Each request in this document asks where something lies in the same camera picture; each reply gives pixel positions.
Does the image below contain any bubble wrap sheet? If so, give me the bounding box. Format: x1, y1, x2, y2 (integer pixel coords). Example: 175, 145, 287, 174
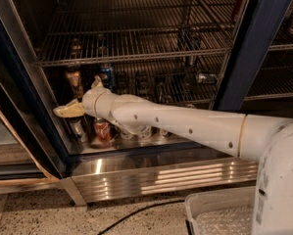
196, 207, 253, 235

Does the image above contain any red Coca-Cola can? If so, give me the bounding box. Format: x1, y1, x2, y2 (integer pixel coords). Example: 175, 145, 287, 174
94, 117, 112, 143

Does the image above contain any dark blue fridge pillar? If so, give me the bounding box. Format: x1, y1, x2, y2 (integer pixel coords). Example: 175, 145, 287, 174
212, 0, 292, 112

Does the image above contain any blue Pepsi can on shelf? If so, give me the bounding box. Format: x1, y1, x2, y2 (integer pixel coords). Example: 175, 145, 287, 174
99, 63, 116, 91

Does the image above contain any clear plastic bin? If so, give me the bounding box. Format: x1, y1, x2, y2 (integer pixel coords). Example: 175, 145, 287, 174
185, 186, 255, 235

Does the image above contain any right compartment wire shelf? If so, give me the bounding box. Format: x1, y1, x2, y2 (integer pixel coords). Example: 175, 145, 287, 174
244, 25, 293, 101

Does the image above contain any orange soda can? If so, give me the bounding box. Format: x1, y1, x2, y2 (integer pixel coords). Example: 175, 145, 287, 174
65, 68, 84, 100

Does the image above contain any white green can right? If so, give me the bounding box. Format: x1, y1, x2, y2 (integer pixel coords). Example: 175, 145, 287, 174
138, 125, 153, 140

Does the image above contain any white green can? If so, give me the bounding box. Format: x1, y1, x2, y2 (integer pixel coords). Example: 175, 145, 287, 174
120, 129, 133, 140
138, 125, 153, 140

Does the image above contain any middle wire fridge shelf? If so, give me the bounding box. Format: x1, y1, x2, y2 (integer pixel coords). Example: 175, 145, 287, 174
56, 54, 225, 117

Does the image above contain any open fridge glass door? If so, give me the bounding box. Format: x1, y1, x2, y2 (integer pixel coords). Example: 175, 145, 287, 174
0, 18, 66, 194

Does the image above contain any blue silver can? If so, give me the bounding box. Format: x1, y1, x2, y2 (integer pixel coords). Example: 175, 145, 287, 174
159, 129, 171, 139

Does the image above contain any white green can left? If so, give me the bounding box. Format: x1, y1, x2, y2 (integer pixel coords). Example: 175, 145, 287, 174
120, 129, 133, 140

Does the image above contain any steel fridge base grille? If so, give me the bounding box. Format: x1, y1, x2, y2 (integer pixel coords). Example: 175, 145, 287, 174
60, 143, 258, 206

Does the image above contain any upper wire fridge shelf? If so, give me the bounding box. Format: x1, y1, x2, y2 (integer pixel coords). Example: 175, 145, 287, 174
36, 0, 236, 68

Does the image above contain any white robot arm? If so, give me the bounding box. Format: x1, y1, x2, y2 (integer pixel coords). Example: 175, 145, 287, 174
54, 77, 293, 235

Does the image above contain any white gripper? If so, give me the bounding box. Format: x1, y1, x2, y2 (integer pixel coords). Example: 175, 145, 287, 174
53, 75, 120, 118

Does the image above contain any wire fridge shelf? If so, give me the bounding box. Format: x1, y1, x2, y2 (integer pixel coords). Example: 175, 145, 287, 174
56, 54, 225, 117
36, 0, 236, 68

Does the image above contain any clear lying bottle on shelf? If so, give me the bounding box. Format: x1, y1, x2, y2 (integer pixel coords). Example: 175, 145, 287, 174
196, 72, 218, 84

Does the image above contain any black floor cable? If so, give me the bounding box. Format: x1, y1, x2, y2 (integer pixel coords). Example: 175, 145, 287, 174
96, 198, 186, 235

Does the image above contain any silver can bottom left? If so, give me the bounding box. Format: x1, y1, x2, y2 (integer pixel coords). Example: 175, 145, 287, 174
69, 117, 87, 143

